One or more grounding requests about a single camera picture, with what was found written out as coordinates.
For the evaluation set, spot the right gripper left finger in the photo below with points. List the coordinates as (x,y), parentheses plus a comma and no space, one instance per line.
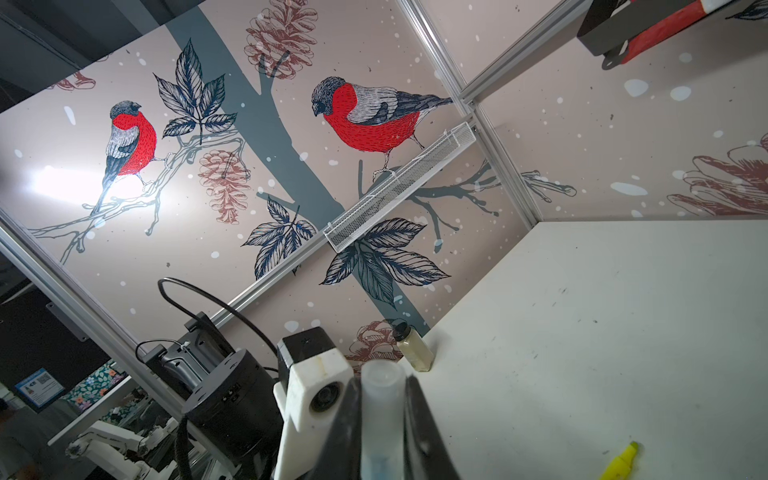
(340,457)

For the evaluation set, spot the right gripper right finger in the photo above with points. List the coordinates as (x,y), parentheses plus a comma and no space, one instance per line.
(425,454)

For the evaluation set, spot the translucent pen cap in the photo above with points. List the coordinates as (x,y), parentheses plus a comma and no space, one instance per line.
(383,401)

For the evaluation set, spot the yellow pen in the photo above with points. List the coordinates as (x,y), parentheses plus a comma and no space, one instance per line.
(621,466)

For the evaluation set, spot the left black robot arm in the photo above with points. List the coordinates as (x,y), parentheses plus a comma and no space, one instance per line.
(227,392)

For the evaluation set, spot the small jar black lid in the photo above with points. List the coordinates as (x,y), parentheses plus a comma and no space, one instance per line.
(412,346)

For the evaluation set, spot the red cassava chips bag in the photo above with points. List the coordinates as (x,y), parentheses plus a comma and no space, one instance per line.
(666,21)

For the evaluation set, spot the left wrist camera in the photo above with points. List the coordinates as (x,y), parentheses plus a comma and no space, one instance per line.
(312,377)

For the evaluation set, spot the white mesh wall shelf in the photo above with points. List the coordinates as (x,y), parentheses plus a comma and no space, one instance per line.
(395,188)

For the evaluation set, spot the black wire basket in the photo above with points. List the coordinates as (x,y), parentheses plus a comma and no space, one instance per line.
(609,24)

